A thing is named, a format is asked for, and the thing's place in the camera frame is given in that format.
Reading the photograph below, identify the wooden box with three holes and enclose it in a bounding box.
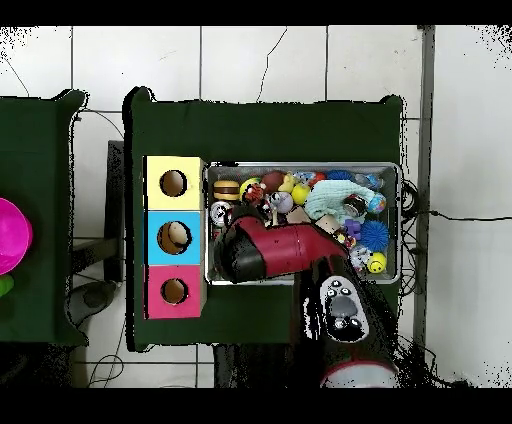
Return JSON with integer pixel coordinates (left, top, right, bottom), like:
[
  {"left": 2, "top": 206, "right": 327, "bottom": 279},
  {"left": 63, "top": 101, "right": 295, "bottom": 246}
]
[{"left": 142, "top": 154, "right": 209, "bottom": 321}]

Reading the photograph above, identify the white baseball toy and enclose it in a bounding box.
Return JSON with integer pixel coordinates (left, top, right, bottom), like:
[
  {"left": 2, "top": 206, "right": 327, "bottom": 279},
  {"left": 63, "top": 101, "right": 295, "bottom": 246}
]
[{"left": 272, "top": 191, "right": 295, "bottom": 215}]

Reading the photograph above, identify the crushed silver drink can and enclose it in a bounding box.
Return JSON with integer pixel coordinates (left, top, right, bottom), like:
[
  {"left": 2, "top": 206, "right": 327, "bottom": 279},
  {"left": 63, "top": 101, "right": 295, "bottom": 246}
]
[{"left": 209, "top": 200, "right": 234, "bottom": 228}]

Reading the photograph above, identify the brown ball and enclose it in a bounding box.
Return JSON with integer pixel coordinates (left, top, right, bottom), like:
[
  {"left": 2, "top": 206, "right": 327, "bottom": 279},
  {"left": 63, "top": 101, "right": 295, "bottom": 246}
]
[{"left": 261, "top": 170, "right": 287, "bottom": 194}]

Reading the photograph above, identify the wooden toy hamburger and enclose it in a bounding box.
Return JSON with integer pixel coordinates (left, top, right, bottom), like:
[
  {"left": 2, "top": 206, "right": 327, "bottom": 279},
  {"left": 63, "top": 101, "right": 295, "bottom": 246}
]
[{"left": 212, "top": 179, "right": 242, "bottom": 202}]

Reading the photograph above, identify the wooden cube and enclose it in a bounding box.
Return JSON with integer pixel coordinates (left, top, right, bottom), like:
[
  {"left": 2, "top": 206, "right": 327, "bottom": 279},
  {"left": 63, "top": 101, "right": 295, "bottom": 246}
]
[
  {"left": 284, "top": 204, "right": 312, "bottom": 226},
  {"left": 314, "top": 213, "right": 342, "bottom": 236}
]

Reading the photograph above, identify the mint green knitted cloth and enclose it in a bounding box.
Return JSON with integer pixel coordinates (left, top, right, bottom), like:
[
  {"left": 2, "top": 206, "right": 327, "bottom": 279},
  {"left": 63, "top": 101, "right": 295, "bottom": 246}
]
[{"left": 303, "top": 178, "right": 376, "bottom": 226}]

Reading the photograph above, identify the dark green table cloth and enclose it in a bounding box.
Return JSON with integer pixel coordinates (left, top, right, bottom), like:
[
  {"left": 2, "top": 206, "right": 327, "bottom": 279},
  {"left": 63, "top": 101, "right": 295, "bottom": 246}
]
[
  {"left": 123, "top": 85, "right": 404, "bottom": 353},
  {"left": 0, "top": 89, "right": 89, "bottom": 348}
]

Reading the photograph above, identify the beige round toy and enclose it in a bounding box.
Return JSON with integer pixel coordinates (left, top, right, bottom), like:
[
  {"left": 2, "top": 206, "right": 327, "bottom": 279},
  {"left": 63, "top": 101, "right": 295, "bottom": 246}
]
[{"left": 166, "top": 222, "right": 191, "bottom": 247}]

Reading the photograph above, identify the blue spiky rubber ball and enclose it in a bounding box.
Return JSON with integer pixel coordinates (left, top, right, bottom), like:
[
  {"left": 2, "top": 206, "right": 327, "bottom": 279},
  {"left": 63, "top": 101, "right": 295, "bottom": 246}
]
[{"left": 358, "top": 219, "right": 390, "bottom": 253}]

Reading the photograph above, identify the yellow smiley ball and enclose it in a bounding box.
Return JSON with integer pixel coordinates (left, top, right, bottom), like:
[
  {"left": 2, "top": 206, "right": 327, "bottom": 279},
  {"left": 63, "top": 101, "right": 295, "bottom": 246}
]
[{"left": 365, "top": 251, "right": 389, "bottom": 275}]

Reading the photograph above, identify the black flat panel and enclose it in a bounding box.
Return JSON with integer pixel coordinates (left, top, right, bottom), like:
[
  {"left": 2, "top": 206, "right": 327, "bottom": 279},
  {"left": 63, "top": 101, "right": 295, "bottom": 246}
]
[{"left": 104, "top": 139, "right": 126, "bottom": 283}]

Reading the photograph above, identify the grey oval base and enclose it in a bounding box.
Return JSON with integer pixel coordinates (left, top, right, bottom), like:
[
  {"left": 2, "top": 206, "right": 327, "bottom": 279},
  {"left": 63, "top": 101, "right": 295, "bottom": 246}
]
[{"left": 66, "top": 279, "right": 118, "bottom": 326}]

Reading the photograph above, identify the pink plastic bowl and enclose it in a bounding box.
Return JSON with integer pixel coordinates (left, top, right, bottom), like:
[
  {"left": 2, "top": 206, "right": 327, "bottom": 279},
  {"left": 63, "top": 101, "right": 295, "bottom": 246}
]
[{"left": 0, "top": 197, "right": 34, "bottom": 277}]

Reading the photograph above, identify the silver wire mesh bin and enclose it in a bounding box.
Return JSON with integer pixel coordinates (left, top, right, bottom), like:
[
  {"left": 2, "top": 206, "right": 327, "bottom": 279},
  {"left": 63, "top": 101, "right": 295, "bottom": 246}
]
[{"left": 203, "top": 160, "right": 402, "bottom": 287}]

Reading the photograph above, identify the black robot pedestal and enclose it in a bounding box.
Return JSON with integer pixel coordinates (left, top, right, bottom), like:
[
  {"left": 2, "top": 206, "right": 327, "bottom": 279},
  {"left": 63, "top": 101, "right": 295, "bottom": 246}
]
[{"left": 212, "top": 342, "right": 297, "bottom": 389}]

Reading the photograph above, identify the grey metal rail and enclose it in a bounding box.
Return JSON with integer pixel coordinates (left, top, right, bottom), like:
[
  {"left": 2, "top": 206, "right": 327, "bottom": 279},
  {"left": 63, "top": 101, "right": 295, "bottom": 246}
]
[{"left": 412, "top": 25, "right": 436, "bottom": 389}]

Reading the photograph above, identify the long black cable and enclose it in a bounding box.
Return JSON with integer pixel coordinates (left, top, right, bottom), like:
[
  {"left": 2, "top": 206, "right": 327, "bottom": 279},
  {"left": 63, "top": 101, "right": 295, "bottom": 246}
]
[{"left": 415, "top": 209, "right": 512, "bottom": 222}]

